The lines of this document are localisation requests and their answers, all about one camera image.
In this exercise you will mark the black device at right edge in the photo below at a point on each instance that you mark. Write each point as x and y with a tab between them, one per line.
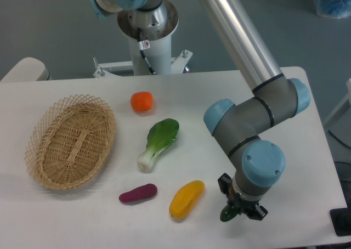
341	221

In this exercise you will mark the purple sweet potato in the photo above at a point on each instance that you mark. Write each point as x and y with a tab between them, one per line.
140	193

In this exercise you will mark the white chair left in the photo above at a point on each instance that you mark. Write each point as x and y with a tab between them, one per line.
27	70

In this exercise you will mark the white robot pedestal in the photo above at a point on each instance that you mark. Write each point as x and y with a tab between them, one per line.
149	34

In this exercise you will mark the woven wicker basket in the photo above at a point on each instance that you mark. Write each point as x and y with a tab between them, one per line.
71	142

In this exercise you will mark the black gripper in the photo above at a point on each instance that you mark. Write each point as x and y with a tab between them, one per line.
248	204

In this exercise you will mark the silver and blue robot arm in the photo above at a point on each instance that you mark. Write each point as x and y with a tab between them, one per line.
259	164

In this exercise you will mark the green bok choy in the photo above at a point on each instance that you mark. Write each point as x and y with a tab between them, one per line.
161	136

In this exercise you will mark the green cucumber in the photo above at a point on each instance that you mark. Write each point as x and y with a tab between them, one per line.
229	212

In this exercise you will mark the orange tangerine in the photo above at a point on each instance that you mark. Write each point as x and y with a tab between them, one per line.
142	101

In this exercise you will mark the blue plastic bag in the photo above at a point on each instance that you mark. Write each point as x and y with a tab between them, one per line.
333	9

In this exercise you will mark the yellow mango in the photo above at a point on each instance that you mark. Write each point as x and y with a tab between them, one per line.
186	199

